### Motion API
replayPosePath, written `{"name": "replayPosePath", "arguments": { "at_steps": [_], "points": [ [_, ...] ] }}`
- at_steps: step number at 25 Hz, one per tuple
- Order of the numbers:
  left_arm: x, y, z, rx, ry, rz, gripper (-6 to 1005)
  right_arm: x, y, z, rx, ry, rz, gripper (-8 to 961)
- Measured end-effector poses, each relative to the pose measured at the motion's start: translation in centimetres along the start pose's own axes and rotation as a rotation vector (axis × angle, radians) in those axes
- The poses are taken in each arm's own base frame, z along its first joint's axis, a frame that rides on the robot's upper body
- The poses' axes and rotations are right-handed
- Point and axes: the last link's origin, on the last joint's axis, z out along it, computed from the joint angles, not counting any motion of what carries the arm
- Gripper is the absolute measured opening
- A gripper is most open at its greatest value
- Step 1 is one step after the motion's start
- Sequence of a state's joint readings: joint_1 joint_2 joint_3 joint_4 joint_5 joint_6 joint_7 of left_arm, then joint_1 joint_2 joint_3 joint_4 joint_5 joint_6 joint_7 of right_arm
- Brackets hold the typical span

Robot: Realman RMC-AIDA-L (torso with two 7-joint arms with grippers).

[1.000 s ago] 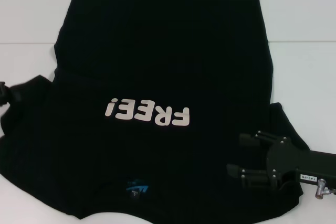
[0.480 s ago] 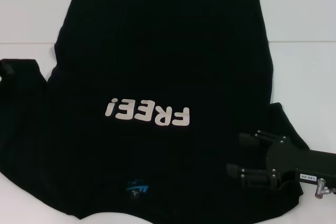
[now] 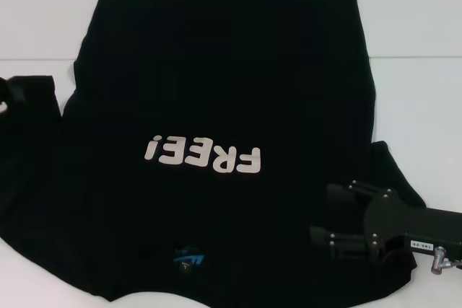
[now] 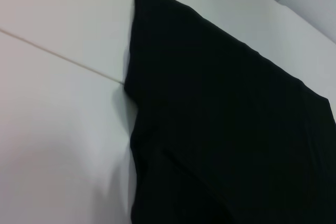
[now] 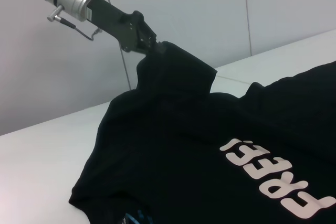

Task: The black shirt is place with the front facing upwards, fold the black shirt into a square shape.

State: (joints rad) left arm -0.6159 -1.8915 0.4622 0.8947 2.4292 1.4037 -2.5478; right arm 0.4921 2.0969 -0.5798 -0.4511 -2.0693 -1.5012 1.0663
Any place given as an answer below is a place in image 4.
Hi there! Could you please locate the black T-shirt with FREE print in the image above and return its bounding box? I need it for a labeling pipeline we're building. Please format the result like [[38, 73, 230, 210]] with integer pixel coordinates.
[[123, 0, 336, 224]]

